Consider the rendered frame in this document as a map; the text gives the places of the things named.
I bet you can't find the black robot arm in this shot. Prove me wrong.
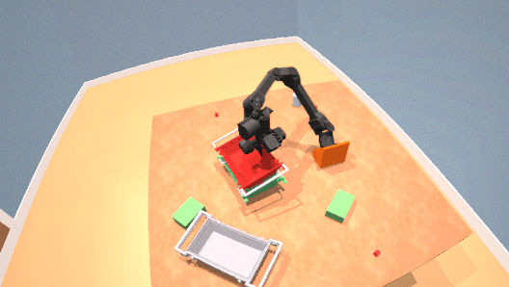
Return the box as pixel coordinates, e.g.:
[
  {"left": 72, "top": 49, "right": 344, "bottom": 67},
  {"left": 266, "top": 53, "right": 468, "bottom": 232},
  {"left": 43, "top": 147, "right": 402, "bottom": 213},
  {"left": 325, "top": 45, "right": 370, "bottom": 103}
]
[{"left": 237, "top": 66, "right": 336, "bottom": 153}]

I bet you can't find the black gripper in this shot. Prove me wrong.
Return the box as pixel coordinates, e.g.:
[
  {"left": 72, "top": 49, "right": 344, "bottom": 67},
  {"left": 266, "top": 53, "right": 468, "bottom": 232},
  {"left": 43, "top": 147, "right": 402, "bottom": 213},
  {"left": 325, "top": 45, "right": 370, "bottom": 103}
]
[{"left": 239, "top": 127, "right": 286, "bottom": 157}]

